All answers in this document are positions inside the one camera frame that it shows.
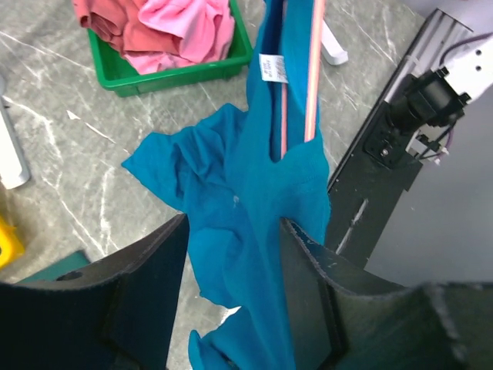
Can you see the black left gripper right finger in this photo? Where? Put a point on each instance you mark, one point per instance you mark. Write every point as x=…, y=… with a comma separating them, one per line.
x=342, y=317

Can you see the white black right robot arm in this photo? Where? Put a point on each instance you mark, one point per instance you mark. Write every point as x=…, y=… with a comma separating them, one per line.
x=437, y=97

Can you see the yellow plastic tray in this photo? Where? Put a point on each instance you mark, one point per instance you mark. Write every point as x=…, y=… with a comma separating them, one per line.
x=11, y=246

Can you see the pink t shirt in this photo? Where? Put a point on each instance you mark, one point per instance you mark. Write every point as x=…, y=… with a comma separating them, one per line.
x=201, y=31

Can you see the green plastic tray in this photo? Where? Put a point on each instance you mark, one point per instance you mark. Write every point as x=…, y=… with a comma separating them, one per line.
x=117, y=75

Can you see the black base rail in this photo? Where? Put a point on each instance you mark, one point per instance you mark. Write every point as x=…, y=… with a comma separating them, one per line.
x=363, y=193

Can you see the pink wire hanger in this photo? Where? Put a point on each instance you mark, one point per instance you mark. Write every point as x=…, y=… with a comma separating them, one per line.
x=312, y=82

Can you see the dark green shorts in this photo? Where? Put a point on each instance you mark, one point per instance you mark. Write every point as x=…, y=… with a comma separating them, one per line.
x=74, y=261

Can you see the silver white clothes rack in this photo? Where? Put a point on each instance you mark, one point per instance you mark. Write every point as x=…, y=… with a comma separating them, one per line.
x=14, y=168

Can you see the teal blue t shirt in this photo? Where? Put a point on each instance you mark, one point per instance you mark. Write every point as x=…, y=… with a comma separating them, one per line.
x=235, y=175

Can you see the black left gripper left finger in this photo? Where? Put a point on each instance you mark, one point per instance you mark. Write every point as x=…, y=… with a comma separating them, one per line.
x=115, y=313

